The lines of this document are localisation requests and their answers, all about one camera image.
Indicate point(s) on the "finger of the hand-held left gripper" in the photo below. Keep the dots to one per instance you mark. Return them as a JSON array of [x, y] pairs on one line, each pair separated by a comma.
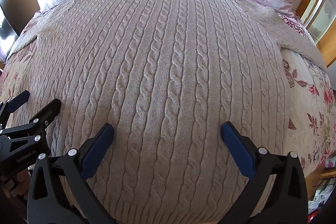
[[44, 113], [17, 102]]

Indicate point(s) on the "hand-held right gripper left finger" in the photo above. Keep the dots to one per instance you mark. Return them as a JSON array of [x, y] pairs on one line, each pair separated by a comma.
[[97, 153]]

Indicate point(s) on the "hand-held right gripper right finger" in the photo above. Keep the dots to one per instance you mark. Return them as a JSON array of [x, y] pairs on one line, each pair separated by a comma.
[[237, 150]]

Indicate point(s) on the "floral bedspread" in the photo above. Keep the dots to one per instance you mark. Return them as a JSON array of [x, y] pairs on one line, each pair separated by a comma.
[[302, 108]]

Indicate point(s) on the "dark glossy object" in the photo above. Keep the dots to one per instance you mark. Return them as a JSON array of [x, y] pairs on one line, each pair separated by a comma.
[[8, 16]]

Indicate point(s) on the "wooden bed frame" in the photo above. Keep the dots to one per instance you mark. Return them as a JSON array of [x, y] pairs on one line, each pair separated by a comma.
[[326, 175]]

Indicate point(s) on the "wooden headboard frame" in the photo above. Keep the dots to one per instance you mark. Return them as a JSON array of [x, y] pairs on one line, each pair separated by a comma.
[[319, 3]]

